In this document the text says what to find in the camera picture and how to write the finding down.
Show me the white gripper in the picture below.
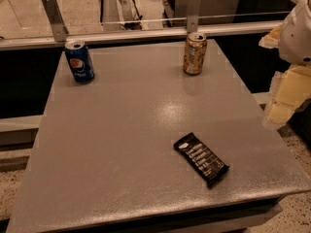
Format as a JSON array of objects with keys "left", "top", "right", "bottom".
[{"left": 259, "top": 0, "right": 311, "bottom": 130}]

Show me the black rxbar chocolate bar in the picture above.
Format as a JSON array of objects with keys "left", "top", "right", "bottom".
[{"left": 173, "top": 132, "right": 229, "bottom": 187}]

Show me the orange soda can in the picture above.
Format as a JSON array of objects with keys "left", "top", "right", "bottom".
[{"left": 183, "top": 32, "right": 207, "bottom": 75}]

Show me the blue pepsi can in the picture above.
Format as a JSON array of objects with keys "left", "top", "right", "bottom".
[{"left": 65, "top": 40, "right": 95, "bottom": 83}]

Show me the right metal rail bracket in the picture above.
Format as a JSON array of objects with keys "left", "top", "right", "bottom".
[{"left": 187, "top": 0, "right": 201, "bottom": 33}]

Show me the metal rail bracket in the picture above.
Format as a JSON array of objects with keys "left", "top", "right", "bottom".
[
  {"left": 41, "top": 0, "right": 69, "bottom": 42},
  {"left": 187, "top": 0, "right": 201, "bottom": 33}
]

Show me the horizontal metal rail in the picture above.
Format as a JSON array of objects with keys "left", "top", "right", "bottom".
[{"left": 0, "top": 19, "right": 285, "bottom": 51}]

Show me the left metal rail bracket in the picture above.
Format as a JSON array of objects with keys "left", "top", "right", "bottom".
[{"left": 41, "top": 0, "right": 69, "bottom": 42}]

